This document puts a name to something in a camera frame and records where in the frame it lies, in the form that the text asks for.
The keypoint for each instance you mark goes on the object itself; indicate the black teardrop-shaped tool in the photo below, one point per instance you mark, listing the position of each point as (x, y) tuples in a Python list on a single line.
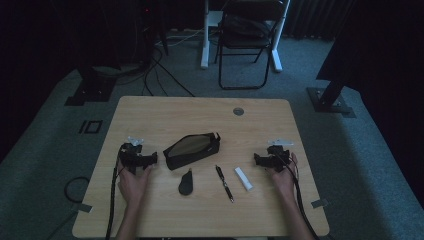
[(185, 185)]

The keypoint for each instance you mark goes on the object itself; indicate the black pen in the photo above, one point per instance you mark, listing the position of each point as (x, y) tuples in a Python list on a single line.
[(224, 182)]

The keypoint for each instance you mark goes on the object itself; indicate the dark equipment rack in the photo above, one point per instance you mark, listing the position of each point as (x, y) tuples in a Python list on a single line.
[(146, 33)]

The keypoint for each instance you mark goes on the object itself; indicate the white eraser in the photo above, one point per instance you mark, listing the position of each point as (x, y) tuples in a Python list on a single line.
[(243, 178)]

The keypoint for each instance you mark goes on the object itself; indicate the black stand base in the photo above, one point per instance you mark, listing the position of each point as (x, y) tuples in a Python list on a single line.
[(328, 100), (93, 90)]

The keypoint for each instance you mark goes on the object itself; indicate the person's right hand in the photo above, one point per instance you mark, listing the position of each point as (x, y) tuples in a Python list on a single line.
[(285, 183)]

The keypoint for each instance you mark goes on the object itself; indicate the grey round table grommet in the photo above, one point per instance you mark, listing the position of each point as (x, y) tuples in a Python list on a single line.
[(238, 111)]

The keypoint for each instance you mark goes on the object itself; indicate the white desk frame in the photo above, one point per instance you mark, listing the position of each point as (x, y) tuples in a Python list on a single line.
[(204, 50)]

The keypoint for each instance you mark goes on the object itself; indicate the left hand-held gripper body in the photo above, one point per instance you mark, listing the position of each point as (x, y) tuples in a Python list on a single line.
[(131, 156)]

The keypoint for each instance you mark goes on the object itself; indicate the grey floor tape strip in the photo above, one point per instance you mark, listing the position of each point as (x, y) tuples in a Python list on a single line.
[(319, 203)]

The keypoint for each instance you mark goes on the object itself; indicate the black pencil case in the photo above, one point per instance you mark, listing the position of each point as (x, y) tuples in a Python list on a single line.
[(190, 151)]

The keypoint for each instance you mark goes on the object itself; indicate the dark bag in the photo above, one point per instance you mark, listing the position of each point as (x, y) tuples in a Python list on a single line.
[(246, 26)]

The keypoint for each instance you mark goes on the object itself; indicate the black folding chair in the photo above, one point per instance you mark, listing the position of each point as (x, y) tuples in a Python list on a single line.
[(245, 41)]

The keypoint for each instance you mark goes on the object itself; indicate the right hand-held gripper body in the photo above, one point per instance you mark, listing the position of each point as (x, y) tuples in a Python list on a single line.
[(278, 158)]

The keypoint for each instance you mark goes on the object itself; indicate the dark curtain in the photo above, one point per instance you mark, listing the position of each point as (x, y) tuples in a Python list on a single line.
[(313, 20)]

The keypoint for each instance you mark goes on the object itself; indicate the person's left hand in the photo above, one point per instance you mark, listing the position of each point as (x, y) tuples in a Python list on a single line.
[(133, 188)]

